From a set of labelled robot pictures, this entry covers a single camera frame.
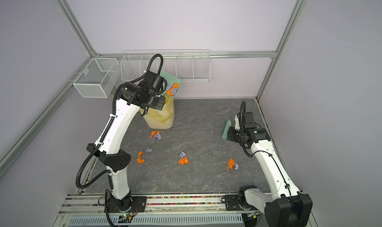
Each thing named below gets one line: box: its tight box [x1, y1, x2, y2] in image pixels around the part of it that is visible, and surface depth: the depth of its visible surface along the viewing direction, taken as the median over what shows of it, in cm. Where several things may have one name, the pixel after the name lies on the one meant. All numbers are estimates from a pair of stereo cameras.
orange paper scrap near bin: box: [149, 130, 161, 138], surface depth 101 cm
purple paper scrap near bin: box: [153, 132, 163, 140], surface depth 98 cm
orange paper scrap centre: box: [178, 155, 191, 166], surface depth 89 cm
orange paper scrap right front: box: [227, 158, 236, 170], surface depth 87 cm
